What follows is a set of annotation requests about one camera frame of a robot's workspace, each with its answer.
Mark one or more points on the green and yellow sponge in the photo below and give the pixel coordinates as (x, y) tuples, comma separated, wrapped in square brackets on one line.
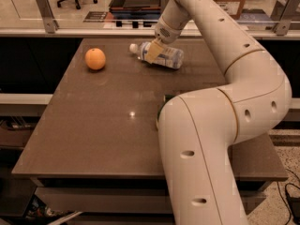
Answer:
[(166, 98)]

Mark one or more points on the left metal glass bracket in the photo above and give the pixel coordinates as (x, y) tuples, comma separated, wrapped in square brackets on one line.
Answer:
[(46, 13)]

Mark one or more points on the orange fruit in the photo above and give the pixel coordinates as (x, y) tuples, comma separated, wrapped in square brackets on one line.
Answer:
[(95, 59)]

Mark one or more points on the clear blue-label plastic bottle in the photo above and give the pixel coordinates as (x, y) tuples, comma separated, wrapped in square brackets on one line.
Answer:
[(169, 57)]

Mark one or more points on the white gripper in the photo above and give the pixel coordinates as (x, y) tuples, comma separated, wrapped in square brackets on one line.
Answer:
[(166, 32)]

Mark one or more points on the black power adapter with cable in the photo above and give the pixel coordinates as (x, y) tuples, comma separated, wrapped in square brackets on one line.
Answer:
[(291, 203)]

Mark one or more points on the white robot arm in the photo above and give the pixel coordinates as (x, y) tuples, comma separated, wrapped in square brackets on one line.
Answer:
[(195, 129)]

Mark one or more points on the right metal glass bracket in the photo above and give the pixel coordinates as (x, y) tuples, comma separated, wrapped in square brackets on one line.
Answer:
[(283, 25)]

